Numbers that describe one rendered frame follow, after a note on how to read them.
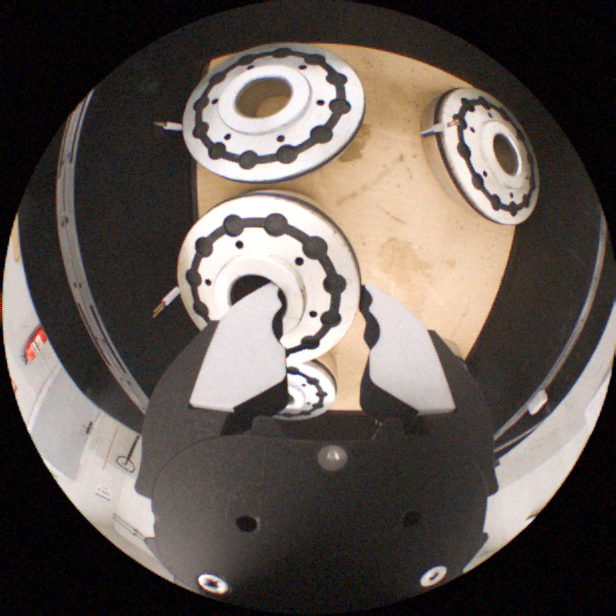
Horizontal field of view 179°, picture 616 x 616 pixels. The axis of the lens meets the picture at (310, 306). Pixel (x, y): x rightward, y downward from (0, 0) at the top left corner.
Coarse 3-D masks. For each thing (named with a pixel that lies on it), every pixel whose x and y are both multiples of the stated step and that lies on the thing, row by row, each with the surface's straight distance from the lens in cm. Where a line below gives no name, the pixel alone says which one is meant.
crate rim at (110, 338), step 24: (96, 96) 13; (72, 144) 12; (72, 168) 11; (72, 192) 11; (72, 216) 11; (600, 216) 18; (72, 240) 11; (600, 240) 18; (96, 288) 11; (96, 312) 12; (576, 312) 18; (120, 360) 13; (552, 360) 19; (144, 384) 14
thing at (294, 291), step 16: (240, 256) 10; (256, 256) 10; (272, 256) 10; (224, 272) 11; (240, 272) 10; (256, 272) 10; (272, 272) 10; (288, 272) 10; (224, 288) 11; (288, 288) 10; (304, 288) 11; (224, 304) 12; (288, 304) 11; (304, 304) 11; (288, 320) 11
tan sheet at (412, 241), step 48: (336, 48) 19; (384, 96) 16; (432, 96) 18; (384, 144) 15; (240, 192) 15; (336, 192) 14; (384, 192) 15; (432, 192) 16; (384, 240) 15; (432, 240) 17; (480, 240) 19; (384, 288) 17; (432, 288) 18; (480, 288) 21
